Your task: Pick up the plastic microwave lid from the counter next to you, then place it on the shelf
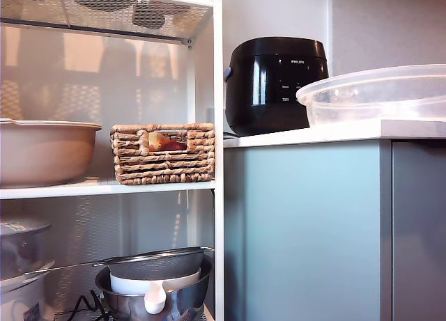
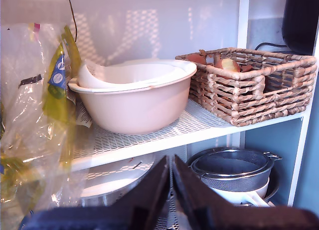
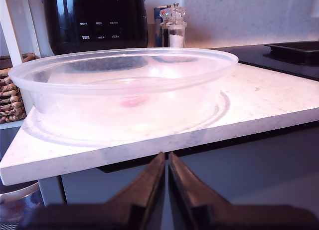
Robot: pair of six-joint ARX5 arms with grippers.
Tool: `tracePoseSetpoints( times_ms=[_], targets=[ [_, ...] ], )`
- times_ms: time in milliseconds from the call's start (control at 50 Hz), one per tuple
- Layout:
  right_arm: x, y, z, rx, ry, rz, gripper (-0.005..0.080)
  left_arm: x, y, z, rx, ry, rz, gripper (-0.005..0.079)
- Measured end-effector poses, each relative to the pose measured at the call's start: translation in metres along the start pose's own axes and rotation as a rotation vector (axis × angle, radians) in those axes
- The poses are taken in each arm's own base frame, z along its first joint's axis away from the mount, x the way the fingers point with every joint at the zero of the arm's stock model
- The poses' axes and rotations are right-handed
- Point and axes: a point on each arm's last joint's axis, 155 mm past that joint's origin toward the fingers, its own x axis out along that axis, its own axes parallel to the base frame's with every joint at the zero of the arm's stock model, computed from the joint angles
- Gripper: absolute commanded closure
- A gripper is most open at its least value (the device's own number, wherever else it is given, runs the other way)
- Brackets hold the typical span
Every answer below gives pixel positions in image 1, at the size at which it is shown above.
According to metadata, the clear plastic microwave lid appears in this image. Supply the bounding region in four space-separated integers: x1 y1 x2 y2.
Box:
295 63 446 129

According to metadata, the white metal shelf unit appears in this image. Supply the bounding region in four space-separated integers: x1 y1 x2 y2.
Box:
0 0 224 321

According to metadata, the steel pot with lid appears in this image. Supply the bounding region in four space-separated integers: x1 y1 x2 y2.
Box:
0 219 53 279

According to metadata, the woven wicker basket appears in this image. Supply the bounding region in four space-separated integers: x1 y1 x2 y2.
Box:
109 123 215 186

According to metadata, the yellow fruit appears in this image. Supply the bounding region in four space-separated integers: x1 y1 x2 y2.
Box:
148 131 169 152

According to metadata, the black rice cooker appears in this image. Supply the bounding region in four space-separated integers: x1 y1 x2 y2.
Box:
223 36 330 137

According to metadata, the blue-grey kitchen cabinet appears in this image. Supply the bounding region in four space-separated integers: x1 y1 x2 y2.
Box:
222 139 446 321

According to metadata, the metal mesh sieve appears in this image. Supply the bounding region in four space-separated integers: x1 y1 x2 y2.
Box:
21 246 215 281

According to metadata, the stainless steel mixing bowl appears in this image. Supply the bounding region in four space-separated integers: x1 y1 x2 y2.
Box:
94 253 214 321

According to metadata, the square glass container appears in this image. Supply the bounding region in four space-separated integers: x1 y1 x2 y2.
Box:
131 0 167 29

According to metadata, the white plastic rice scoop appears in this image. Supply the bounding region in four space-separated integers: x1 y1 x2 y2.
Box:
144 280 167 315

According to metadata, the white ceramic bowl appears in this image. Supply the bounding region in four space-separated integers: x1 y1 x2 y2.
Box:
109 267 202 296

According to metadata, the beige plastic bowl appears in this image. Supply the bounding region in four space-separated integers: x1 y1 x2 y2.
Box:
0 118 102 189

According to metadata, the round dark dish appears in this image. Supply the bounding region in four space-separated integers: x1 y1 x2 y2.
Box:
68 0 136 13

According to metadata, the white electric cooker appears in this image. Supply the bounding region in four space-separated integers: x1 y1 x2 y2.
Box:
0 260 56 321

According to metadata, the black coiled power cable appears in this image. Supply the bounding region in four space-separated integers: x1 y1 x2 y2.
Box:
54 288 113 321

